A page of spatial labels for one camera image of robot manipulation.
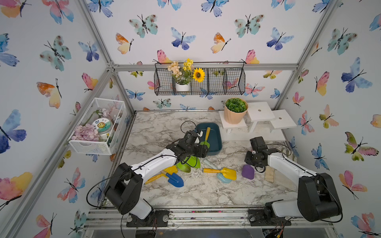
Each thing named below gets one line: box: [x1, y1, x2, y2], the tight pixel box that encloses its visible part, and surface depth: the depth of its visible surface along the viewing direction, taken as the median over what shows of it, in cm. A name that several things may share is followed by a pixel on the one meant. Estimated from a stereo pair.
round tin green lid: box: [92, 118, 114, 135], surface depth 67 cm
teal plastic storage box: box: [196, 122, 223, 156], surface depth 106 cm
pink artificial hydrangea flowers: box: [71, 123, 100, 142], surface depth 61 cm
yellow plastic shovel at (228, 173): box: [203, 167, 238, 181], surface depth 90 cm
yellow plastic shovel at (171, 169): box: [144, 165, 179, 185], surface depth 89 cm
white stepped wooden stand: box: [218, 101, 298, 141], surface depth 96 cm
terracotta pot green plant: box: [224, 97, 249, 125], surface depth 87 cm
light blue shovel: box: [203, 158, 233, 184], surface depth 88 cm
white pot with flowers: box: [167, 58, 206, 92], surface depth 86 cm
